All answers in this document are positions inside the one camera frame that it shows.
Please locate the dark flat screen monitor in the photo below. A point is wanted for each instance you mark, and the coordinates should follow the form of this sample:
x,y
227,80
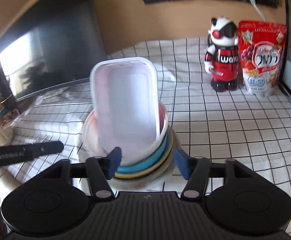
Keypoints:
x,y
60,42

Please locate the black checked white tablecloth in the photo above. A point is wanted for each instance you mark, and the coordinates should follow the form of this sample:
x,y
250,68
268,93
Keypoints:
x,y
235,130

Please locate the blue bowl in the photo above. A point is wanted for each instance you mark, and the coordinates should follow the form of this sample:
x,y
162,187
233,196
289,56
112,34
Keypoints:
x,y
145,165

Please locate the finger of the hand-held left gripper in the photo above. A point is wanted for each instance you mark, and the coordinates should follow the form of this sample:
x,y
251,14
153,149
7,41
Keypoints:
x,y
48,148

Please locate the red cereal bag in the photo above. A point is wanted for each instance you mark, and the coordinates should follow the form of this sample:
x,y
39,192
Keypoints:
x,y
260,62

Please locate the red black robot toy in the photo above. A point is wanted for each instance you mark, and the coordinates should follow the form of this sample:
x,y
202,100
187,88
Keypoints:
x,y
223,62

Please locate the white paper bowl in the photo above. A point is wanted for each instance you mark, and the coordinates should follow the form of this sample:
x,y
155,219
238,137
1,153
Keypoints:
x,y
89,140

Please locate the cardboard tube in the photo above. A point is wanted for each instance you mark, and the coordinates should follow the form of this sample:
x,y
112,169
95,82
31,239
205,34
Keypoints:
x,y
8,182

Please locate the white bowl with yellow rim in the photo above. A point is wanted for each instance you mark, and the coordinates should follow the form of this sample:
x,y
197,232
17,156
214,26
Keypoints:
x,y
135,176

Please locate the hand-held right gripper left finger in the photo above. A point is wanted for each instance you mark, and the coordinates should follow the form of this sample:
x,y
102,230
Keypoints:
x,y
114,162

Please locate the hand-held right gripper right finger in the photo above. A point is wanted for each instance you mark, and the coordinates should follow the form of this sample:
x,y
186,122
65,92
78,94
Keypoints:
x,y
181,165

